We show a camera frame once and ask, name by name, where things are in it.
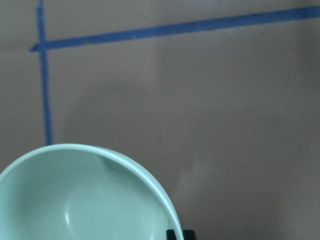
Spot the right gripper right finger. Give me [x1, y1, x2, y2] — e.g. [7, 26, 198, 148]
[183, 229, 197, 240]

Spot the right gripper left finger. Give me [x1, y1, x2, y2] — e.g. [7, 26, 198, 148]
[166, 229, 177, 240]

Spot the light green bowl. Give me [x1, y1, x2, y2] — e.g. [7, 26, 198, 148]
[0, 144, 184, 240]

